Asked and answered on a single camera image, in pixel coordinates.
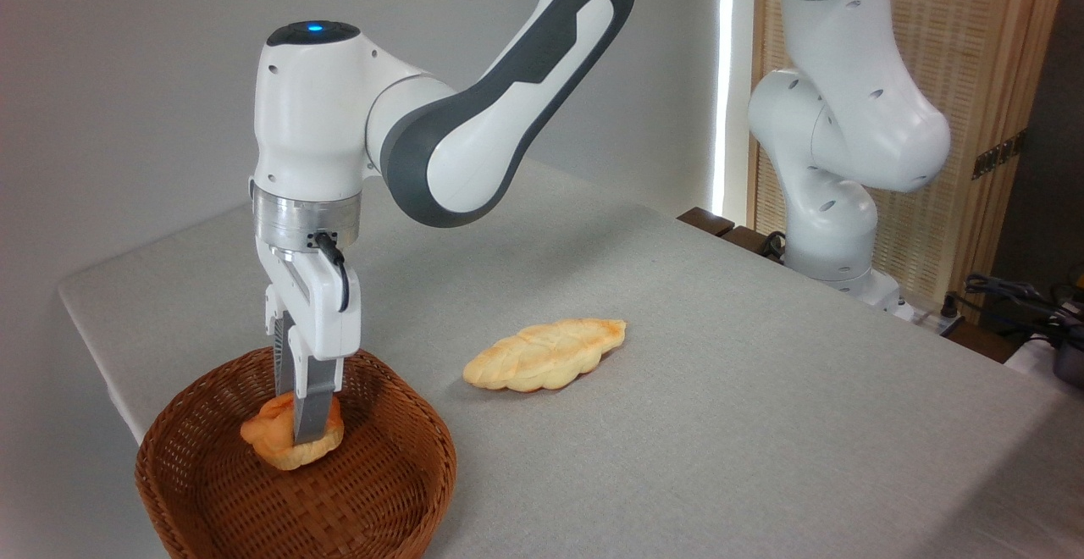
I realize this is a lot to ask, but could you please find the round golden bread roll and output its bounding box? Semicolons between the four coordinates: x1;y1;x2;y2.
240;391;346;471

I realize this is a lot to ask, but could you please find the black cable bundle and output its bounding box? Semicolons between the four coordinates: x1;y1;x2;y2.
964;274;1084;348

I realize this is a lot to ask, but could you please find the dark wooden robot platform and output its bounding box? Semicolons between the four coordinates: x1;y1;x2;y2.
677;208;1027;365

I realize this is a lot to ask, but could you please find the white power strip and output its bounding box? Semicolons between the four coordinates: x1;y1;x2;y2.
896;301;966;337

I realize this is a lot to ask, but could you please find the bamboo wooden folding screen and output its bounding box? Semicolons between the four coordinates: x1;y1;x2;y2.
747;0;1072;323

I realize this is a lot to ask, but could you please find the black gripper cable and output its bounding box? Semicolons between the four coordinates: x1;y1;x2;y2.
315;233;351;313

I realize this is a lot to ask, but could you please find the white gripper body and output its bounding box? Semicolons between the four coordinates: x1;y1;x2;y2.
254;241;362;363

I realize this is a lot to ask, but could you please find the long braided bread loaf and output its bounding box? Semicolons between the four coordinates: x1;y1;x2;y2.
462;318;628;393

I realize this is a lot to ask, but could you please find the grey tablecloth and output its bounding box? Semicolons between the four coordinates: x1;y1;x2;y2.
57;159;1084;559

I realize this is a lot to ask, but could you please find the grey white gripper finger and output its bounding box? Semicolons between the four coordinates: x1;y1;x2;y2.
265;285;297;397
288;326;346;446

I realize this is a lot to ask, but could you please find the brown wicker basket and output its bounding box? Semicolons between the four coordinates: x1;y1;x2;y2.
135;347;458;559

